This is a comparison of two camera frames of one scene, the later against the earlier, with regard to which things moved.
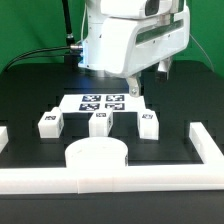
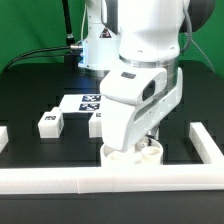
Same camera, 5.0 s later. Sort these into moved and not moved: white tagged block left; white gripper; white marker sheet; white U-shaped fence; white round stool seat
Moved: white gripper; white round stool seat
Not moved: white tagged block left; white U-shaped fence; white marker sheet
